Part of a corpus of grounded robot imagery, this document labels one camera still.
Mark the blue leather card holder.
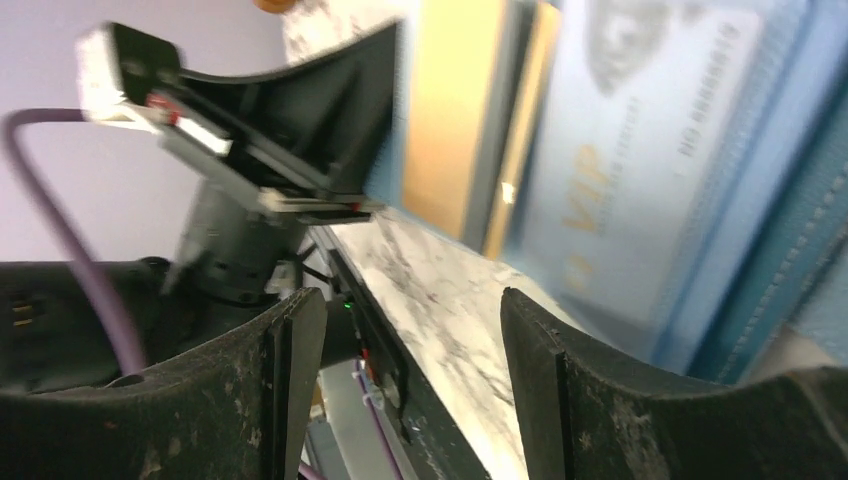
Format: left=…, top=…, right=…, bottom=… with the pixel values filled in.
left=366, top=1, right=847, bottom=384

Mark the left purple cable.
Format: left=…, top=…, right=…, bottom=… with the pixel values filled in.
left=1, top=107, right=147, bottom=379

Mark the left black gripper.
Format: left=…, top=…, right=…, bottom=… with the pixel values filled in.
left=157, top=22, right=400, bottom=307

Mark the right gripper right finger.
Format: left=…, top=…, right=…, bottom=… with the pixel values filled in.
left=500, top=288, right=847, bottom=479

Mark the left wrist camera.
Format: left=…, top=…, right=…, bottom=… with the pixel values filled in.
left=74, top=22, right=182, bottom=133

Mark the blue VIP card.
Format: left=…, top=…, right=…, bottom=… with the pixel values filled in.
left=503, top=1, right=813, bottom=361

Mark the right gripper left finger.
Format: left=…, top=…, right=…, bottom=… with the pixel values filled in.
left=1, top=288, right=327, bottom=479

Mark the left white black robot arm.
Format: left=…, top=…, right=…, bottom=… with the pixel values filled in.
left=1, top=22, right=399, bottom=394

